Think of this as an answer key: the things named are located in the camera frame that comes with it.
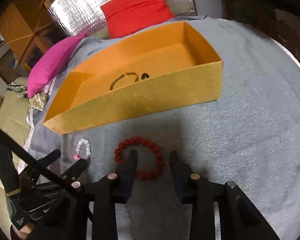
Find magenta pillow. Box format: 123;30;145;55
27;34;87;98

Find beige sofa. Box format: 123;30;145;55
0;76;33;221

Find red cushion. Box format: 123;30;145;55
101;0;174;38

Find red bead bracelet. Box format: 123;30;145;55
114;136;165;181

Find orange cardboard box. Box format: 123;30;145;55
43;21;223;135

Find white pink bead bracelet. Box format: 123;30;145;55
73;138;92;161

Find silver foil insulation panel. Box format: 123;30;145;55
48;0;196;39

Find left hand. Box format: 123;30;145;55
10;223;35;240

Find black cable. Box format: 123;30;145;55
0;121;96;223

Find bronze cuff bangle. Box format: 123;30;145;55
109;71;139;91

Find gold patterned pouch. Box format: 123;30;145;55
29;92;49;111

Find grey bed blanket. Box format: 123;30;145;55
29;16;300;239

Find wooden cabinet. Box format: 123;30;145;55
0;0;65;73

